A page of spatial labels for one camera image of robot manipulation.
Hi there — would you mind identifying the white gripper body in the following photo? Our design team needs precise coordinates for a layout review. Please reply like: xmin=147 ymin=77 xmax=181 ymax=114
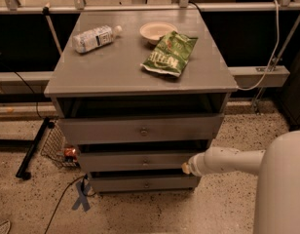
xmin=188 ymin=153 xmax=207 ymax=176

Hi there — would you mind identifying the grey drawer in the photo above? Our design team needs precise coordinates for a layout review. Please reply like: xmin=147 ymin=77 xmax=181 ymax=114
xmin=90 ymin=169 xmax=200 ymax=193
xmin=58 ymin=114 xmax=223 ymax=145
xmin=78 ymin=141 xmax=204 ymax=172

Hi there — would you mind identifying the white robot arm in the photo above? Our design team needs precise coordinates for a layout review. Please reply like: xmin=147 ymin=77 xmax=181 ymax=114
xmin=182 ymin=131 xmax=300 ymax=234

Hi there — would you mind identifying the grey bottom drawer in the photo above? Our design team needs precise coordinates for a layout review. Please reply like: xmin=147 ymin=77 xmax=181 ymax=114
xmin=90 ymin=169 xmax=200 ymax=193

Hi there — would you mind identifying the grey top drawer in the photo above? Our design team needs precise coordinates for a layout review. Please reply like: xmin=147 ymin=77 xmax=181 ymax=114
xmin=58 ymin=114 xmax=223 ymax=145

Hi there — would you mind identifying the grey wooden drawer cabinet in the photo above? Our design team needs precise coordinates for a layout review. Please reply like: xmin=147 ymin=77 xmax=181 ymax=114
xmin=44 ymin=9 xmax=239 ymax=193

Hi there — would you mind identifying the blue tape cross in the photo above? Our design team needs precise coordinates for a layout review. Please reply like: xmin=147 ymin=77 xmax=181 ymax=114
xmin=72 ymin=181 xmax=91 ymax=212

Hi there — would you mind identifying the green chip bag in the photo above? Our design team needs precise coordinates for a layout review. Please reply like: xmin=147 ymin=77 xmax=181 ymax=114
xmin=140 ymin=31 xmax=198 ymax=77

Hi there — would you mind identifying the red can in basket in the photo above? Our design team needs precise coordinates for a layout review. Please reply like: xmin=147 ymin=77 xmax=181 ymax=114
xmin=63 ymin=147 xmax=77 ymax=162

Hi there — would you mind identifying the dark cabinet at right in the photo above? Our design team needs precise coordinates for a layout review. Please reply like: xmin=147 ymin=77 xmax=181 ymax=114
xmin=279 ymin=50 xmax=300 ymax=131

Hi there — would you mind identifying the white ceramic bowl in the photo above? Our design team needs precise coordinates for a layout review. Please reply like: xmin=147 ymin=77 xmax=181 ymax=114
xmin=139 ymin=22 xmax=177 ymax=45

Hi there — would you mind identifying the clear plastic water bottle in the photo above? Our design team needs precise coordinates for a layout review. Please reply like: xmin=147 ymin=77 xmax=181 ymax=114
xmin=72 ymin=25 xmax=123 ymax=54

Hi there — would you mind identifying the black metal bar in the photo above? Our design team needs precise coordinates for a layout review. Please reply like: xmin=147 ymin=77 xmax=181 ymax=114
xmin=16 ymin=117 xmax=52 ymax=180

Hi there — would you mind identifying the wooden stick with black tip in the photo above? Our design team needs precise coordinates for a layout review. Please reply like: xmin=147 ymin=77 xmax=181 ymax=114
xmin=42 ymin=2 xmax=62 ymax=55

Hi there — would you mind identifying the metal railing frame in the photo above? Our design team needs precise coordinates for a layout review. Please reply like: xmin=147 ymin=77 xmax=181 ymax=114
xmin=0 ymin=0 xmax=300 ymax=102

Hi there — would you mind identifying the black floor cable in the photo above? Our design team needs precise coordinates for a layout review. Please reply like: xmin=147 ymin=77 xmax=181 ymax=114
xmin=43 ymin=174 xmax=90 ymax=234

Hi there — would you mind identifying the wire mesh basket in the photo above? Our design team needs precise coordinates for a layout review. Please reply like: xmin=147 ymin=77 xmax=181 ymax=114
xmin=41 ymin=123 xmax=79 ymax=168

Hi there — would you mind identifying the white cable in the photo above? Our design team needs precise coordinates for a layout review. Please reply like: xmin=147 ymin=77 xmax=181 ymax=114
xmin=236 ymin=0 xmax=281 ymax=92

